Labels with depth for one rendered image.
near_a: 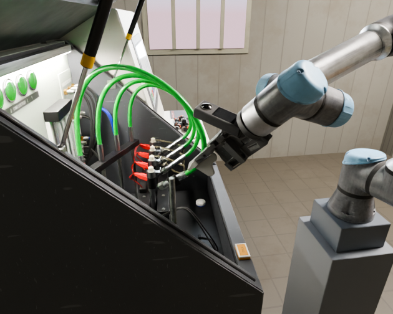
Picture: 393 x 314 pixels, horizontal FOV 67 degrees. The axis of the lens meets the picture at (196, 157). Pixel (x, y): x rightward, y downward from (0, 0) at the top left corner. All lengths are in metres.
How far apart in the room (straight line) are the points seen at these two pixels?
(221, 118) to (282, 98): 0.15
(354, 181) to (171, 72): 2.35
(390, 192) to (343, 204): 0.17
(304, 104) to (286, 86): 0.05
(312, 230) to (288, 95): 0.77
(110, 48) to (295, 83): 0.80
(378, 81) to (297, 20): 1.24
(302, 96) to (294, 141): 3.19
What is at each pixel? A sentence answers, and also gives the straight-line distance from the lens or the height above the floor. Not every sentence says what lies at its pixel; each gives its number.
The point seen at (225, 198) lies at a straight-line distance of 1.05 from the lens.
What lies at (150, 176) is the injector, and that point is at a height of 1.08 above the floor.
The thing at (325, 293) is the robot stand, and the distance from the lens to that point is 1.24.
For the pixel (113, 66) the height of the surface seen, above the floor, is 1.42.
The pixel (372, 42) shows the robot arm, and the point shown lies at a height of 1.47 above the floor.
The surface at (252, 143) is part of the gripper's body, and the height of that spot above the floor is 1.28.
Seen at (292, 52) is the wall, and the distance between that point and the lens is 3.41.
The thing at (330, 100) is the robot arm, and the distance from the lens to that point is 0.61.
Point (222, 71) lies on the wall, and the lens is 3.18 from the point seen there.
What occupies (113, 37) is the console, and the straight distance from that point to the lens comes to 1.18.
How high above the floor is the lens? 1.52
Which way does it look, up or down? 25 degrees down
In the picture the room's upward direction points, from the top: straight up
